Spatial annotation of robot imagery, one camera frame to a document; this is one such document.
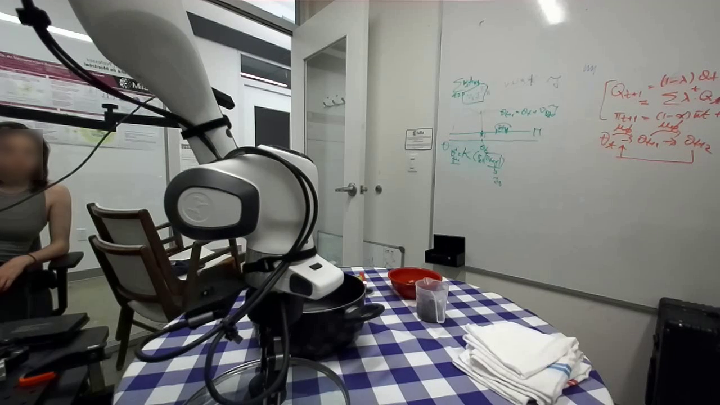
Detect glass lid with black knob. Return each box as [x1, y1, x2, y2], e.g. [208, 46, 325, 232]
[177, 356, 350, 405]

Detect wall poster banner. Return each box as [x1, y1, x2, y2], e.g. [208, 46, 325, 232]
[0, 46, 154, 116]

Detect orange handled clamp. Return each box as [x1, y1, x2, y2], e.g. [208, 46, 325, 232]
[15, 368, 57, 388]

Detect black speaker case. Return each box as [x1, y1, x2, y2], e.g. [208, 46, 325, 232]
[645, 296, 720, 405]

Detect black office chair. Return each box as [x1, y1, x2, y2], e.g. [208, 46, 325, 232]
[30, 249, 84, 317]

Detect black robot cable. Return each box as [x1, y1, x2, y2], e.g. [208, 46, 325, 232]
[14, 0, 356, 405]

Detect small wall sign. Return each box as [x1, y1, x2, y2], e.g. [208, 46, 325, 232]
[402, 126, 437, 152]

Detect black boom bar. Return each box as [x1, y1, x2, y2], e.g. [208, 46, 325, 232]
[0, 99, 213, 140]

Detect folded white towels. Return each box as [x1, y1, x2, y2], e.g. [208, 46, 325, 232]
[451, 320, 594, 405]

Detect whiteboard with writing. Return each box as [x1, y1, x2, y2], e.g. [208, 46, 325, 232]
[433, 0, 720, 309]

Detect red bowl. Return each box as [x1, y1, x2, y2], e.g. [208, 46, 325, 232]
[386, 264, 446, 300]

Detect person in grey top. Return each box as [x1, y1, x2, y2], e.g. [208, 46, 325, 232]
[0, 118, 73, 324]

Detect black equipment platform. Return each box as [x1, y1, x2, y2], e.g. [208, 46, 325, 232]
[0, 309, 114, 405]

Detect black cooking pot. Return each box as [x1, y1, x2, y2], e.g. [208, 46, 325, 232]
[245, 272, 386, 360]

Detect white door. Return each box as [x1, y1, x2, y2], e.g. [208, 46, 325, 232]
[295, 0, 440, 269]

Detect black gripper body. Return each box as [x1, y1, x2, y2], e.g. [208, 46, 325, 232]
[252, 293, 297, 394]

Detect wooden chair with grey back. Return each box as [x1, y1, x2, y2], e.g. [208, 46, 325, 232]
[84, 199, 189, 257]
[87, 227, 250, 368]

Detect blue white checkered tablecloth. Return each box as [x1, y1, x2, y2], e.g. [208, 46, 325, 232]
[109, 264, 615, 405]

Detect clear plastic measuring cup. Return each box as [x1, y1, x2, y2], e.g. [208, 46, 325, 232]
[414, 276, 449, 326]

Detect small black box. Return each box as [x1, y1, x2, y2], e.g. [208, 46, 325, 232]
[422, 232, 468, 269]

